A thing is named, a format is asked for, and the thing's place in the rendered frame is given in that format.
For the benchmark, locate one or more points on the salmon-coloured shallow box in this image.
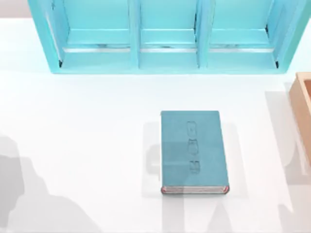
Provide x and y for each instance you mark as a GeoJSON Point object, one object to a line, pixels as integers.
{"type": "Point", "coordinates": [301, 102]}

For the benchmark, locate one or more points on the teal blue book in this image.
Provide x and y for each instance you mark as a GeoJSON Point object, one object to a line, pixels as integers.
{"type": "Point", "coordinates": [192, 150]}

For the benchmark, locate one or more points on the light blue rack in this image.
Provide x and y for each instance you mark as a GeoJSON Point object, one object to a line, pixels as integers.
{"type": "Point", "coordinates": [167, 60]}

